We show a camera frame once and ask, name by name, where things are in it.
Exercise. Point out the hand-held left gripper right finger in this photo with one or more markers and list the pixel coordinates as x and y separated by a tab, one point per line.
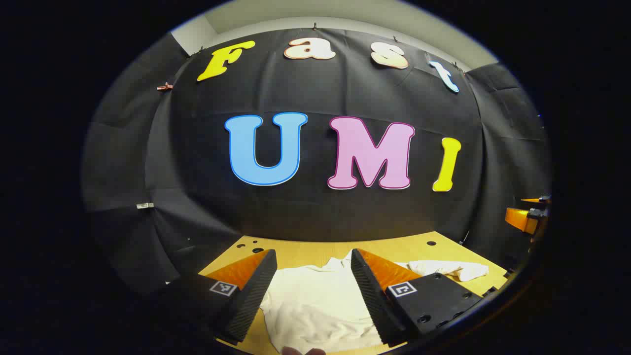
369	296

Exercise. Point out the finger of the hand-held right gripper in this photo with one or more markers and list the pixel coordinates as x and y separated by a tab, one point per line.
520	219
535	199

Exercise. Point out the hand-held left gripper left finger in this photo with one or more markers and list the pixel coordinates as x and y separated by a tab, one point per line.
256	291

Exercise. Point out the cream white sweatshirt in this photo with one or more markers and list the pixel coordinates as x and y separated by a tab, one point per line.
315	305

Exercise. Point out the white cloth clip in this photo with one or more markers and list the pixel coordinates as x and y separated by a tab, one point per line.
145	205

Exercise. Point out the black backdrop cloth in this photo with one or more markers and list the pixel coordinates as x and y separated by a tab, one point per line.
315	88

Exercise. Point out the orange cloth clip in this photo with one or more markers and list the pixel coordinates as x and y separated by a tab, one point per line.
164	87

